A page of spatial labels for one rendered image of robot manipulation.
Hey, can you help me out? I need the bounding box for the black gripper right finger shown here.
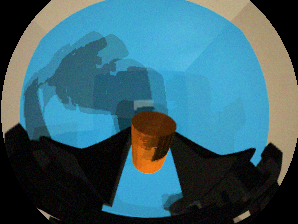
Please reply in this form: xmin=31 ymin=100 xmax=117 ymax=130
xmin=170 ymin=132 xmax=255 ymax=208

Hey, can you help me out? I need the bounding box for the orange knob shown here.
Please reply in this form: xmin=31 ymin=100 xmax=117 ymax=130
xmin=130 ymin=112 xmax=176 ymax=173

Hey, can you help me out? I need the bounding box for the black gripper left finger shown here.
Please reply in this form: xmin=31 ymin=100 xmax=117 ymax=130
xmin=39 ymin=127 xmax=132 ymax=206

